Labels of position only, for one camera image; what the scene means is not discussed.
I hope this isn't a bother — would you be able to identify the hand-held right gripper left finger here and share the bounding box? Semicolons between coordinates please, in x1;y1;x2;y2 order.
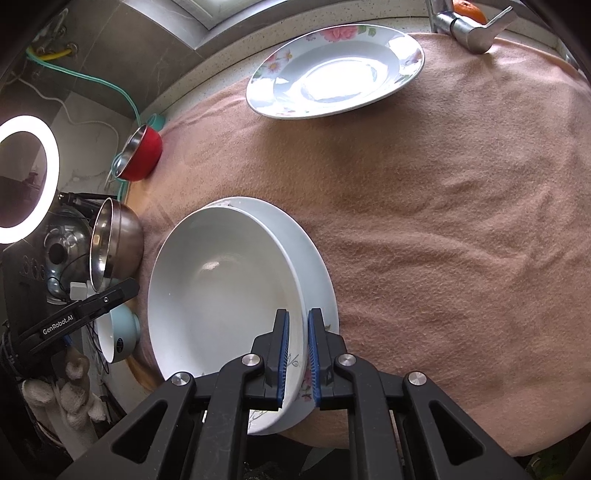
58;308;291;480

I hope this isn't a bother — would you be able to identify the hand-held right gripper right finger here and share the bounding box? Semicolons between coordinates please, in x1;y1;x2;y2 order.
308;307;534;480

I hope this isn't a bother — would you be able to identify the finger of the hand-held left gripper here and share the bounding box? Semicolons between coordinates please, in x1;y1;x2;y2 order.
18;278;140;354

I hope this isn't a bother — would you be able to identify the large pink floral plate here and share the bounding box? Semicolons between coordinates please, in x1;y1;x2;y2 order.
203;196;340;437

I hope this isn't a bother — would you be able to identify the white branch print plate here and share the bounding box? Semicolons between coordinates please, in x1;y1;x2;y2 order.
148;205;308;437

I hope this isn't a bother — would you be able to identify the large steel bowl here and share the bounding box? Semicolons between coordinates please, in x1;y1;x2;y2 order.
89;197;145;292

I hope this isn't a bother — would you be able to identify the red steel bowl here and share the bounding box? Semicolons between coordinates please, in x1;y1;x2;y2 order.
112;124;164;182

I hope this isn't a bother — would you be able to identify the small pink floral plate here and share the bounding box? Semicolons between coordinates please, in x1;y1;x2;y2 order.
246;23;426;121

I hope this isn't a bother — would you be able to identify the person's left hand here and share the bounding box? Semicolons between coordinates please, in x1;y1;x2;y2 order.
23;351;109;444

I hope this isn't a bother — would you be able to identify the white bowl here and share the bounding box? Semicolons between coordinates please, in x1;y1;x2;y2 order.
95;306;142;365

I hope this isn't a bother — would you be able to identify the black appliance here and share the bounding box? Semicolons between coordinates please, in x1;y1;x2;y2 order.
0;240;54;333

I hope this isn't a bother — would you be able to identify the pink towel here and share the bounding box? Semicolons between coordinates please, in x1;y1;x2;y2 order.
124;32;591;457

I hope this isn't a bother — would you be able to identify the chrome faucet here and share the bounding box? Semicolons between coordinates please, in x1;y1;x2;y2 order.
425;0;518;55

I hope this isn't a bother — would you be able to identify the orange fruit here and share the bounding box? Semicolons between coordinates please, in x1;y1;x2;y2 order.
452;0;488;25

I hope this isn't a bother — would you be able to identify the round ring light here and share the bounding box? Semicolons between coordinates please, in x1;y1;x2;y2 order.
0;114;61;244

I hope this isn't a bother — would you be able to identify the white cable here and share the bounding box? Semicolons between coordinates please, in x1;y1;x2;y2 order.
9;76;134;139

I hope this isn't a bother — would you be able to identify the teal cable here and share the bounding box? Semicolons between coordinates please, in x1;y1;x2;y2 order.
25;46;141;127

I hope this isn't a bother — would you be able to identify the yellow hose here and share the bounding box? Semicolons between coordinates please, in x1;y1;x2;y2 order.
30;46;77;63

